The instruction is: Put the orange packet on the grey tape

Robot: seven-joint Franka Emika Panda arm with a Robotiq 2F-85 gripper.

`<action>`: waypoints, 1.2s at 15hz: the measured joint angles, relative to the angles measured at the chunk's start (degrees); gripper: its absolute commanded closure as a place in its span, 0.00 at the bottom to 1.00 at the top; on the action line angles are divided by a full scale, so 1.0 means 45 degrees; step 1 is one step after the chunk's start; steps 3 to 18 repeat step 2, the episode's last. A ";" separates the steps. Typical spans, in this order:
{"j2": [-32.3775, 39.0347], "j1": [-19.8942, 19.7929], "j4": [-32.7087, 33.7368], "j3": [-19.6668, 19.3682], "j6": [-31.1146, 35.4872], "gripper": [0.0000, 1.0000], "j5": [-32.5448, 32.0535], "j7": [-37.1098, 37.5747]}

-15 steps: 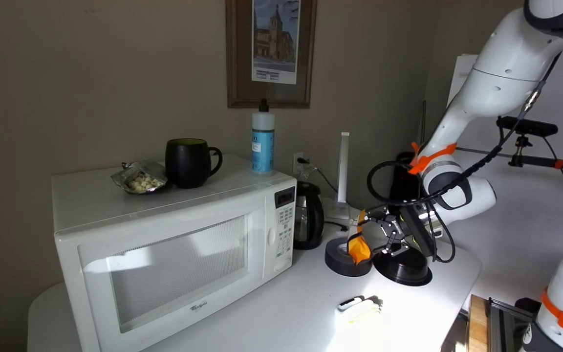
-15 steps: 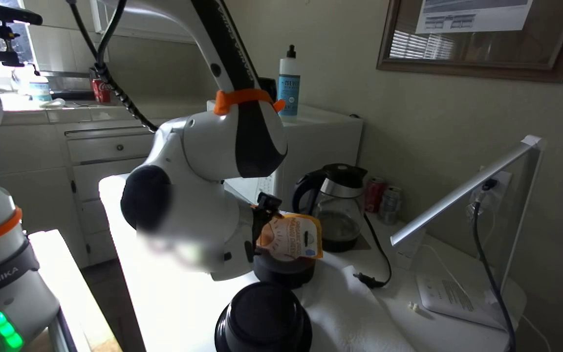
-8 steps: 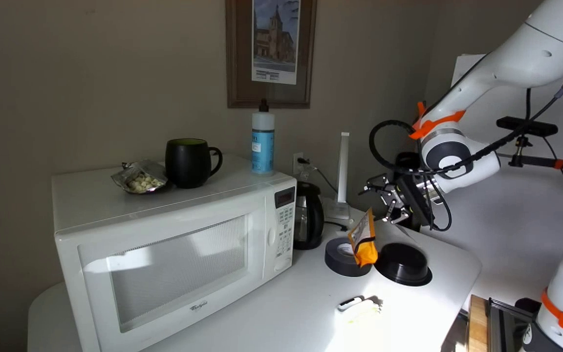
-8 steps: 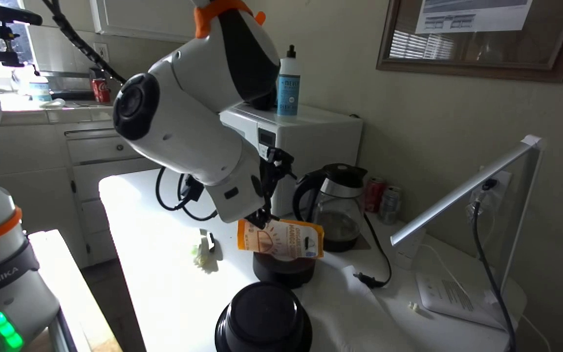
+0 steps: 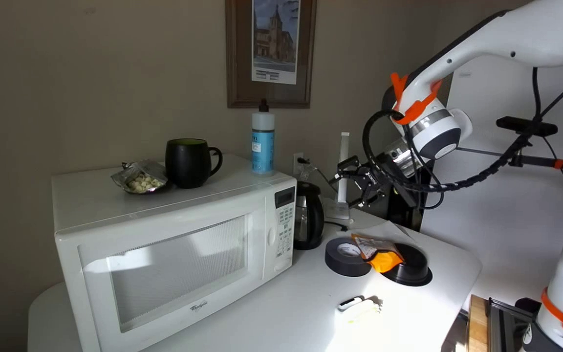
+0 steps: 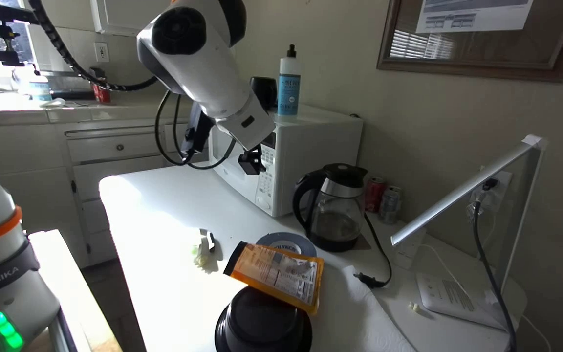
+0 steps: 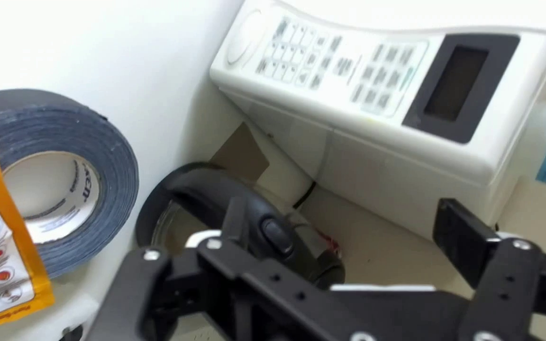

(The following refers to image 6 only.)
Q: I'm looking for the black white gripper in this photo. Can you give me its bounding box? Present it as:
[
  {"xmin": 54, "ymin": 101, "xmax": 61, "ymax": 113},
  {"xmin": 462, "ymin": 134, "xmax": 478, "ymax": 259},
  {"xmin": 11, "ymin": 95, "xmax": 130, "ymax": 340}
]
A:
[{"xmin": 181, "ymin": 99, "xmax": 218, "ymax": 164}]

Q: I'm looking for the orange packet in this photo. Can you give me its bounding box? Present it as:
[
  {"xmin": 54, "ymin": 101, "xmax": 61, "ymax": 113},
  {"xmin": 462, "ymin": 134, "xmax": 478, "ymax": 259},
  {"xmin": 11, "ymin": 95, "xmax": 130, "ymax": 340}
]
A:
[{"xmin": 222, "ymin": 238, "xmax": 329, "ymax": 316}]

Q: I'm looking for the wide white cabinet drawer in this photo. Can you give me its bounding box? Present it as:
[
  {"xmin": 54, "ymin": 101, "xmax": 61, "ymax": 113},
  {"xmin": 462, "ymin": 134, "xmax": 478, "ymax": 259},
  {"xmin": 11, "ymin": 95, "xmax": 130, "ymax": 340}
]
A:
[{"xmin": 65, "ymin": 128, "xmax": 167, "ymax": 166}]

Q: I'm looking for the black cup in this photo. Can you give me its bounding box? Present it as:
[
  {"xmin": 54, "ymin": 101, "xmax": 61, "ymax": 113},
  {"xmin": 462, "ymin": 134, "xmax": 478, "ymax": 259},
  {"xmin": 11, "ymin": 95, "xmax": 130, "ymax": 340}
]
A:
[{"xmin": 249, "ymin": 74, "xmax": 280, "ymax": 113}]

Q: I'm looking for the small green white object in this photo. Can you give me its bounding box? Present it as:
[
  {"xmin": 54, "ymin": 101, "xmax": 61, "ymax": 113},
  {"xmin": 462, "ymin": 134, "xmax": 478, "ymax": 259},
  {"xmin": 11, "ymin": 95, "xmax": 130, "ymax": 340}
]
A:
[{"xmin": 190, "ymin": 226, "xmax": 226, "ymax": 273}]

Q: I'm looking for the red canister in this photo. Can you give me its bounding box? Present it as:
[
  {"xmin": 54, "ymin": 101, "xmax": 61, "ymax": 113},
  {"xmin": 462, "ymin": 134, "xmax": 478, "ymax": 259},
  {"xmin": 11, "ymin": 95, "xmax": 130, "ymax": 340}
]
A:
[{"xmin": 91, "ymin": 80, "xmax": 114, "ymax": 105}]

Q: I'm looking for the white microwave oven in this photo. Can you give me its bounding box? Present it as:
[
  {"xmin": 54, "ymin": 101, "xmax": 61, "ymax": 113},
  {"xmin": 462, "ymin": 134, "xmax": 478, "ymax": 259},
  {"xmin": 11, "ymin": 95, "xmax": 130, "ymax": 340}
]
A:
[{"xmin": 206, "ymin": 103, "xmax": 366, "ymax": 218}]

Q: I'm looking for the blue spray bottle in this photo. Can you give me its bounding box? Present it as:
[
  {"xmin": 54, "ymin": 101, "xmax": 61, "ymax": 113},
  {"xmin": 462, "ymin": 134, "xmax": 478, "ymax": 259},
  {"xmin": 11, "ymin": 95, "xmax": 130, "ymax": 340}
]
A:
[{"xmin": 276, "ymin": 42, "xmax": 304, "ymax": 121}]

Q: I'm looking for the black glass electric kettle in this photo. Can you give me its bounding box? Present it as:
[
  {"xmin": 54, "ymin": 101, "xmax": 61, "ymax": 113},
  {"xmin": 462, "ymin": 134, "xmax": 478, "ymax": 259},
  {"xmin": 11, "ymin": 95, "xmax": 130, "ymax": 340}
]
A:
[{"xmin": 292, "ymin": 162, "xmax": 370, "ymax": 254}]

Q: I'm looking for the white kitchen cabinet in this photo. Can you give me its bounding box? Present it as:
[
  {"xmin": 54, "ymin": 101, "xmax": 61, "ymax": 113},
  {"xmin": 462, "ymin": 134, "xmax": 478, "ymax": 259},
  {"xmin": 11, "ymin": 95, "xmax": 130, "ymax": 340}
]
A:
[{"xmin": 0, "ymin": 99, "xmax": 212, "ymax": 269}]

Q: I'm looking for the wooden robot mounting table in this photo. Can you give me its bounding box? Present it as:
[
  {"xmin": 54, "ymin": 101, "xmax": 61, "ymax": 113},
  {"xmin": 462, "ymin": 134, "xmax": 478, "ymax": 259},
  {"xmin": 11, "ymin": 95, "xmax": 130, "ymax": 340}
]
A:
[{"xmin": 26, "ymin": 226, "xmax": 126, "ymax": 352}]

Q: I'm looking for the black round bowl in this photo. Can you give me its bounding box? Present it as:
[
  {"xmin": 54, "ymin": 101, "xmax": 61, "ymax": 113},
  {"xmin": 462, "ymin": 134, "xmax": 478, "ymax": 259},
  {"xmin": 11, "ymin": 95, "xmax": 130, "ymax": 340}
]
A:
[{"xmin": 214, "ymin": 283, "xmax": 316, "ymax": 352}]

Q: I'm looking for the small white pinned paper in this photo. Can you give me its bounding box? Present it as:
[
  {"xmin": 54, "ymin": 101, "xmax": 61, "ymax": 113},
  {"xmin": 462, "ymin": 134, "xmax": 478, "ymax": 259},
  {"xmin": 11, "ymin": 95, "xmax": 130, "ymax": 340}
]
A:
[{"xmin": 388, "ymin": 27, "xmax": 454, "ymax": 62}]

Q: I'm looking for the white paper sheet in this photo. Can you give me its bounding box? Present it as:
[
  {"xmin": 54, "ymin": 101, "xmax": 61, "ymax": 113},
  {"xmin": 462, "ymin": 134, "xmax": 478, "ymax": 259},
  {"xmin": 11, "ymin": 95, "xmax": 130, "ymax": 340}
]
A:
[{"xmin": 413, "ymin": 240, "xmax": 531, "ymax": 332}]

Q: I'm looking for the wooden framed bulletin board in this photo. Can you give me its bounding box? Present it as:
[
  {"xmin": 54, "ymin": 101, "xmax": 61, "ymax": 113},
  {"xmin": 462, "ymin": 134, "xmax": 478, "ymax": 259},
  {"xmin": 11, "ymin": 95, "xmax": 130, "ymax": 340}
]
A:
[{"xmin": 376, "ymin": 0, "xmax": 563, "ymax": 85}]

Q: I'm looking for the large white printed notice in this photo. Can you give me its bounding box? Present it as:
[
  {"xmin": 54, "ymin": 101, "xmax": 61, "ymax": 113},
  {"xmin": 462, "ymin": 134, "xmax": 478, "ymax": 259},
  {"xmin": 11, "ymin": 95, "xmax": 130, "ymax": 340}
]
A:
[{"xmin": 415, "ymin": 0, "xmax": 536, "ymax": 37}]

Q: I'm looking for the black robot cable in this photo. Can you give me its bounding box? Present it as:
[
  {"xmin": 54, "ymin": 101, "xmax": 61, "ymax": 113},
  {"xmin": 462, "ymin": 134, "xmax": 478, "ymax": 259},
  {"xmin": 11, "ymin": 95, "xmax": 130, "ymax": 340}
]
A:
[{"xmin": 30, "ymin": 0, "xmax": 239, "ymax": 173}]

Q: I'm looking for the white wall switch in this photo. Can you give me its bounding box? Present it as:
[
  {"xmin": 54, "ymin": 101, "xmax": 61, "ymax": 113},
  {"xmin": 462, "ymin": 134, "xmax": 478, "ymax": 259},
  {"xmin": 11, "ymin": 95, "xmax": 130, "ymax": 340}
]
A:
[{"xmin": 93, "ymin": 40, "xmax": 112, "ymax": 66}]

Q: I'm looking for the black kettle power cord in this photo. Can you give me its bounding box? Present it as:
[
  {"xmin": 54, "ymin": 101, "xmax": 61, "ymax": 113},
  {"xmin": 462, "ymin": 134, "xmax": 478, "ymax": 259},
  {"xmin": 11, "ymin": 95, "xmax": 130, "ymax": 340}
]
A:
[{"xmin": 355, "ymin": 213, "xmax": 396, "ymax": 291}]

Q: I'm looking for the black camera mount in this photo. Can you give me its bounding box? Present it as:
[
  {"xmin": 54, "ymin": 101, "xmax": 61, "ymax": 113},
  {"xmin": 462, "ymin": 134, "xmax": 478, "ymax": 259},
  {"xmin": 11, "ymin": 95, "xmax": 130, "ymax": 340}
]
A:
[{"xmin": 0, "ymin": 0, "xmax": 46, "ymax": 68}]

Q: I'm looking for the white metal frame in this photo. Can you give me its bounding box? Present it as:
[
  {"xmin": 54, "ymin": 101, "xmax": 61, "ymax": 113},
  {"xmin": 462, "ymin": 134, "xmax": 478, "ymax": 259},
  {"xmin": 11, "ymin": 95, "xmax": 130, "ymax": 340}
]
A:
[{"xmin": 390, "ymin": 132, "xmax": 550, "ymax": 297}]

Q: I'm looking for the black wall cable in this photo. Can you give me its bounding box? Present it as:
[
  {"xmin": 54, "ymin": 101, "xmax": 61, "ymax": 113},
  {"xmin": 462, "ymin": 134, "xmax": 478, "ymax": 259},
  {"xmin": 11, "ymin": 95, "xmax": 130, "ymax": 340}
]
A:
[{"xmin": 470, "ymin": 177, "xmax": 523, "ymax": 352}]

